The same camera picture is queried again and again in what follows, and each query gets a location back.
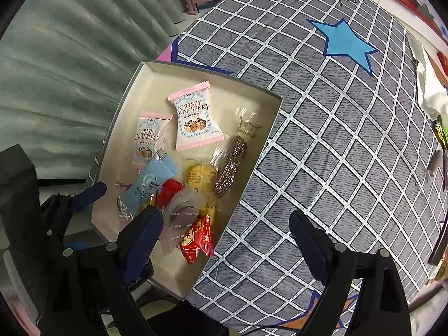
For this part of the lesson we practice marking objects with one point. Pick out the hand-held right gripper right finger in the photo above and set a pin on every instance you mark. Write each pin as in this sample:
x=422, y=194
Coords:
x=311, y=248

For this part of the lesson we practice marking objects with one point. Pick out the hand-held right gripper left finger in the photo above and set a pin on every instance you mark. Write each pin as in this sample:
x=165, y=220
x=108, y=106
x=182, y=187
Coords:
x=140, y=241

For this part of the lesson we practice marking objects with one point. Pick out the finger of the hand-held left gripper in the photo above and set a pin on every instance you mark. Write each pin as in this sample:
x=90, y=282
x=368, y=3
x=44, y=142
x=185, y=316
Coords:
x=89, y=196

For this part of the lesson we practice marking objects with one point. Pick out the silver white snack packet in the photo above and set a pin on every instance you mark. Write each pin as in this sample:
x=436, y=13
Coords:
x=124, y=210

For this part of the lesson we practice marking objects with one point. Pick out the clear plastic snack wrapper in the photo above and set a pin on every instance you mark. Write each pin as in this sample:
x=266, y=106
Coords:
x=180, y=210

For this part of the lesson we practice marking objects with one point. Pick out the red snack packet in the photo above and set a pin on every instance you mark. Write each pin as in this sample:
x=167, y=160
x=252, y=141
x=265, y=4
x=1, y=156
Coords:
x=197, y=241
x=169, y=192

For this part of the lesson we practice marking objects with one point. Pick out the light blue snack packet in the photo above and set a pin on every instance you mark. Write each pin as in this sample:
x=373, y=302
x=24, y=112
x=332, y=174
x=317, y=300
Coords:
x=150, y=182

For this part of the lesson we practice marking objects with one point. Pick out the pink white cereal bar packet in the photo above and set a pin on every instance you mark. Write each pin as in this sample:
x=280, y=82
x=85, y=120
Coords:
x=148, y=136
x=196, y=119

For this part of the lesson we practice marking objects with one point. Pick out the yellow snack packet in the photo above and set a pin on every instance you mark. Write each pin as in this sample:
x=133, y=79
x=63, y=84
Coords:
x=203, y=182

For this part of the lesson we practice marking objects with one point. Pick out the dark brown stick snack packet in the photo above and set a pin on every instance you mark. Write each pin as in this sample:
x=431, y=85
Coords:
x=232, y=164

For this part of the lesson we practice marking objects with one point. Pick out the beige cardboard box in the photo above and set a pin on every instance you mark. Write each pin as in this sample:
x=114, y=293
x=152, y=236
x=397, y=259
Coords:
x=154, y=87

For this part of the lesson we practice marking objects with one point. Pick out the grey checkered star cloth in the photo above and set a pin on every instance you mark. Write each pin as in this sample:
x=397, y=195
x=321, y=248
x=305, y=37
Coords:
x=315, y=147

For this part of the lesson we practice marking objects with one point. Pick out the grey green curtain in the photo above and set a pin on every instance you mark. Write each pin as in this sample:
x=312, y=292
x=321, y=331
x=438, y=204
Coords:
x=70, y=59

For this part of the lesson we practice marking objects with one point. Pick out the grey stick snack packet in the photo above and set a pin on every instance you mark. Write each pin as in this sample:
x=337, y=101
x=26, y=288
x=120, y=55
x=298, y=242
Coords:
x=434, y=162

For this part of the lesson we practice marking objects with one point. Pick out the green snack packet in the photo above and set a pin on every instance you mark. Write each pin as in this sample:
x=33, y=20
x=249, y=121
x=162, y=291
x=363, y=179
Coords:
x=441, y=131

